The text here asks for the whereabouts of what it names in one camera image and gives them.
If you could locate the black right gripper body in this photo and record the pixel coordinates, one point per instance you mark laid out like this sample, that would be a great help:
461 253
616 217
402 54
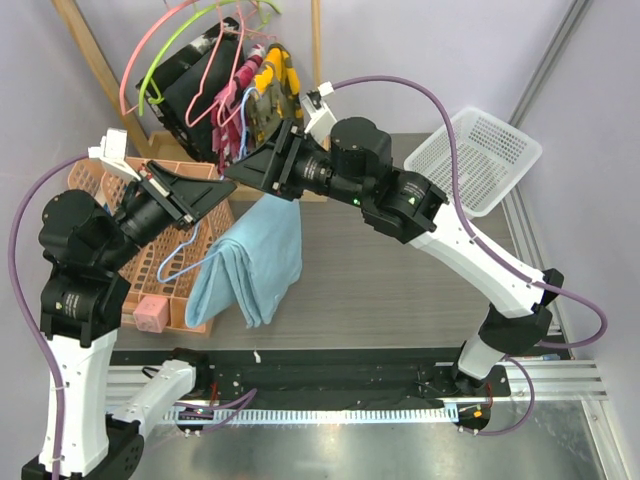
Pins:
303 170

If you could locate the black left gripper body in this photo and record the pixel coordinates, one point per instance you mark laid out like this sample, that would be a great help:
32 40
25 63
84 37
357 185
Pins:
151 211

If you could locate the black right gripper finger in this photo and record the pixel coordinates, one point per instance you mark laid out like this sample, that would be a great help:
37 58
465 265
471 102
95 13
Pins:
259 176
269 157

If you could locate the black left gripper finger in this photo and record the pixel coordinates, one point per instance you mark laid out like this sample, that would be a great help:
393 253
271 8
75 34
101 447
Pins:
197 199
168 180

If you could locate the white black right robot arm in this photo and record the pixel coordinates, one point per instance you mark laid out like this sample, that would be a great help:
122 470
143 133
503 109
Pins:
358 170

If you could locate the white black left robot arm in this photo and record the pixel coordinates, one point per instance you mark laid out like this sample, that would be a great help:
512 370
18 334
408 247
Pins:
80 314

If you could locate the pink camouflage trousers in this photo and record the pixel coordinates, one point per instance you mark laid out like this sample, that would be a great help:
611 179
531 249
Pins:
226 118

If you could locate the yellow camouflage trousers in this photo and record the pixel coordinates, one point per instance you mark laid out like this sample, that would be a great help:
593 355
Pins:
277 95

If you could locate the black garment on hanger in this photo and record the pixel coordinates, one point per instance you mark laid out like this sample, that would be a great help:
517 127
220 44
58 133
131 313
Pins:
186 81

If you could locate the green plastic hanger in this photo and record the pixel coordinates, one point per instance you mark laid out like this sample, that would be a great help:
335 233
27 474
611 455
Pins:
172 11

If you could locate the pink plastic hanger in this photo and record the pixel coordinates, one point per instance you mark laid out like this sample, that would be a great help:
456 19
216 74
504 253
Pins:
150 25

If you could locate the orange plastic file organizer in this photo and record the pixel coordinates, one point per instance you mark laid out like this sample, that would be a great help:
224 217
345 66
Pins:
168 266

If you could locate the pink cube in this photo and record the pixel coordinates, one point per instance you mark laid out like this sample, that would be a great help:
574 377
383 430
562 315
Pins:
152 314

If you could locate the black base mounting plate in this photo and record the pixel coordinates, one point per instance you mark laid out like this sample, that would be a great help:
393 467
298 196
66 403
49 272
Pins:
338 378

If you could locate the white plastic mesh basket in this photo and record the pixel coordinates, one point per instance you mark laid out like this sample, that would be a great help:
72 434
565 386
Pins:
493 157

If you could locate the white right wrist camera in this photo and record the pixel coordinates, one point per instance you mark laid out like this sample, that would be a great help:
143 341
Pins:
321 119

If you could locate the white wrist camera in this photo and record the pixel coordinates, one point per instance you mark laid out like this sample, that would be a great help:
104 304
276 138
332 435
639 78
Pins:
321 119
112 152

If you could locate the pink wire hanger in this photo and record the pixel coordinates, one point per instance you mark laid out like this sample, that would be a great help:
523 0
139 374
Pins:
225 58

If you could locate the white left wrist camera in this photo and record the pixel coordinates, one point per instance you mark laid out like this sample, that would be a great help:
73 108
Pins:
112 152

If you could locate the wooden clothes rack frame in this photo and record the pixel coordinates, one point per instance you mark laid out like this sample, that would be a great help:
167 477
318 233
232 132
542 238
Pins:
160 142

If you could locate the white slotted cable duct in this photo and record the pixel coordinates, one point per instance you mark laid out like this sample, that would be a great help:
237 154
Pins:
254 417

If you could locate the aluminium rail profile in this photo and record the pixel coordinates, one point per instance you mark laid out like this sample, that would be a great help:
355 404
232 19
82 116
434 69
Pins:
565 380

